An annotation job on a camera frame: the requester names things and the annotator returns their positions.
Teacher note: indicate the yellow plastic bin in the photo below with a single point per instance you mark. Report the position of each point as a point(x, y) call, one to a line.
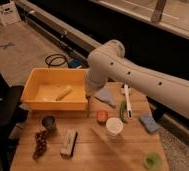
point(44, 85)

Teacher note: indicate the blue object on floor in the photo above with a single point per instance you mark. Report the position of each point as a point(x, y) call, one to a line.
point(75, 63)

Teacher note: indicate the bunch of purple grapes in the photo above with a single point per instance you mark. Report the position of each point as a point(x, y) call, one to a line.
point(41, 144)

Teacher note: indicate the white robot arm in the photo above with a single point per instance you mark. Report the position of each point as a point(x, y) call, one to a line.
point(108, 62)

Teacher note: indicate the orange red round object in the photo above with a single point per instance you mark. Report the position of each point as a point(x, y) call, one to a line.
point(102, 116)

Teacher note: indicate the blue cloth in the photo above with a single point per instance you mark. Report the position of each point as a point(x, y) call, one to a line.
point(105, 96)

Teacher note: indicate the white paper cup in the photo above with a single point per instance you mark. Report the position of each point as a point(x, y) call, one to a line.
point(114, 126)

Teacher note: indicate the wooden block eraser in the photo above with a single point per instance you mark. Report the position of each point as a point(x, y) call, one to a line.
point(69, 143)

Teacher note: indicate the yellow corn cob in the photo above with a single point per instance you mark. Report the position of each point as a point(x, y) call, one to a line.
point(64, 93)

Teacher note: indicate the silver metal fork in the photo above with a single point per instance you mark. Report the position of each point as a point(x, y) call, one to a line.
point(88, 105)

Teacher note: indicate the white storage box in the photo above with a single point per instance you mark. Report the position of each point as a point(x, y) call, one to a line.
point(9, 14)

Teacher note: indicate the metal can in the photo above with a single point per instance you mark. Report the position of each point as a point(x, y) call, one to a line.
point(49, 123)

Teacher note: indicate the blue sponge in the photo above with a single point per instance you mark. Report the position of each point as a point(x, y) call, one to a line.
point(149, 123)

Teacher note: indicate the green small bowl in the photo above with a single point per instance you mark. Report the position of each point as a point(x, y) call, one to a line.
point(152, 161)

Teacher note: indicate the black chair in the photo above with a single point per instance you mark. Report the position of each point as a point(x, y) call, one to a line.
point(1, 110)

